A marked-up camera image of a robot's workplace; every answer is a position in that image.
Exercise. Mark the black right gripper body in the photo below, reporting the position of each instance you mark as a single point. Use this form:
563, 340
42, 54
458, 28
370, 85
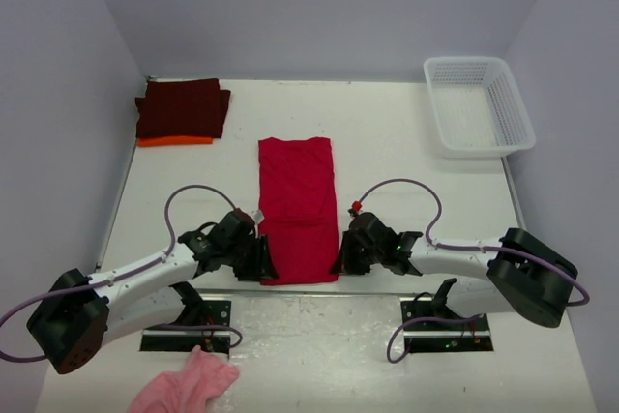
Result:
360, 259

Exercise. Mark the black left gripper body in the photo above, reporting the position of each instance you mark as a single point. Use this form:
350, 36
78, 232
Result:
242, 256

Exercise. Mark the red t-shirt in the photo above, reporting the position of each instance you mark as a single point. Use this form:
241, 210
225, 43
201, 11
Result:
299, 204

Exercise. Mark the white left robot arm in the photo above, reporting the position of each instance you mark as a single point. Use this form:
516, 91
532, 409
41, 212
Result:
84, 313

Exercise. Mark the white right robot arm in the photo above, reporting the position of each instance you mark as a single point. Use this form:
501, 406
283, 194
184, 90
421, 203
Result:
515, 273

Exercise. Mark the orange folded t-shirt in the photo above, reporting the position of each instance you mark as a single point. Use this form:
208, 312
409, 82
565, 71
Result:
175, 140

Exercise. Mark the dark maroon folded t-shirt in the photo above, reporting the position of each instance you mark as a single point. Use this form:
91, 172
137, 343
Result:
195, 108

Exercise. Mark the pink cloth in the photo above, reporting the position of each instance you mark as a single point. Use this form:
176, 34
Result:
203, 377

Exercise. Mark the white plastic basket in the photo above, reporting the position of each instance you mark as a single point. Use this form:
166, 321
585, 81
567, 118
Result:
477, 108

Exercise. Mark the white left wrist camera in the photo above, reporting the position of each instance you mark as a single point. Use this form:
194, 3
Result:
257, 216

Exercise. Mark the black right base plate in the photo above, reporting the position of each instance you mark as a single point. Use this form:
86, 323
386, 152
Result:
435, 337

